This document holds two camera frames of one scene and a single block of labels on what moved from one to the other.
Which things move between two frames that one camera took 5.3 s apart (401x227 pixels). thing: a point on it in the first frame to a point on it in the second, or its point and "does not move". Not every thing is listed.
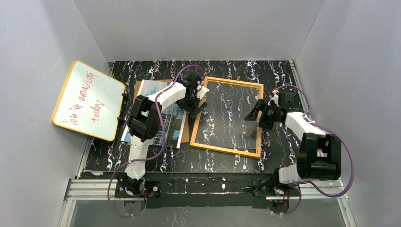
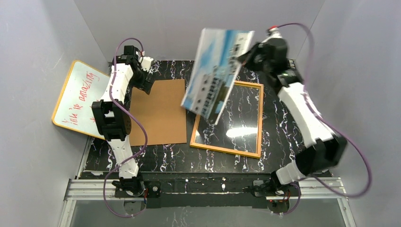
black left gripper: (194, 106) to (147, 82)
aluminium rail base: (103, 188) does not move
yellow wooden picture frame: (248, 84) does not move
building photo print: (174, 121) to (215, 64)
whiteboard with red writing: (89, 101) does not move
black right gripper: (261, 112) to (250, 54)
